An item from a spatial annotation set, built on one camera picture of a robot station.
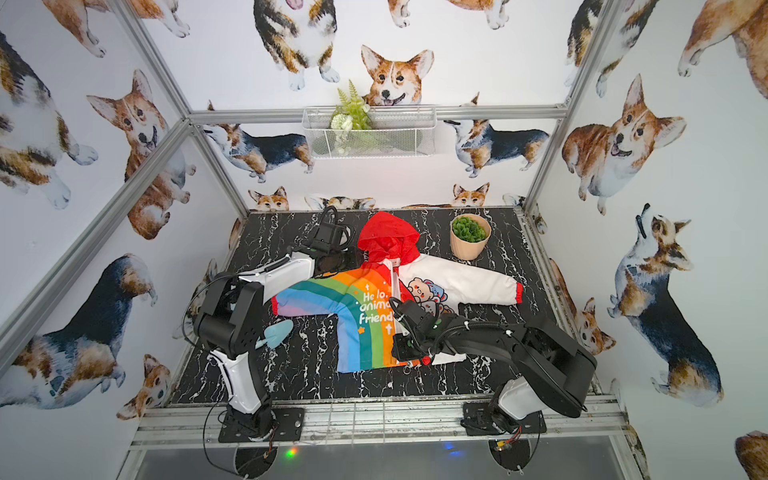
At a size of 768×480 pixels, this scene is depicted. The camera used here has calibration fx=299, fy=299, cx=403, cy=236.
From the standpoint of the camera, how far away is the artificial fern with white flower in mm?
833

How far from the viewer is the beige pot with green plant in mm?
996

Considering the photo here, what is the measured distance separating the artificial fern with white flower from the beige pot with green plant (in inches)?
16.9
